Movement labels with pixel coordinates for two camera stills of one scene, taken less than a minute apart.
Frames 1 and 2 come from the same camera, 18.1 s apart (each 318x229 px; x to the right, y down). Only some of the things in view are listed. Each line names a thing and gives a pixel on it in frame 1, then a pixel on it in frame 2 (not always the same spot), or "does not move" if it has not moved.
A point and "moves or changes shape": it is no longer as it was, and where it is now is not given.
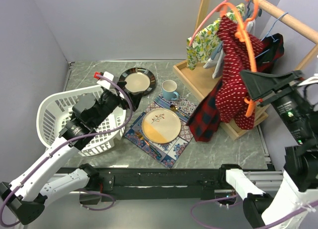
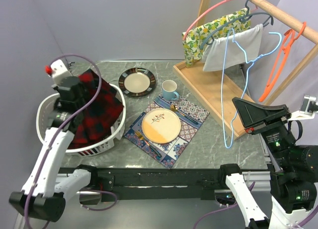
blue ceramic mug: x=169 y=88 does not move
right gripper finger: x=258 y=84 → x=252 y=114
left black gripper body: x=109 y=101 → x=84 y=92
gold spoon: x=174 y=108 does not move
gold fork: x=141 y=137 does not move
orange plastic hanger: x=242 y=36 → x=278 y=68
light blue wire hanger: x=273 y=39 → x=250 y=66
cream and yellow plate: x=161 y=125 does not move
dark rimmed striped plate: x=138 y=79 does not move
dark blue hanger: x=250 y=14 → x=247 y=15
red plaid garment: x=204 y=118 moves or changes shape
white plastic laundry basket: x=54 y=110 does not move
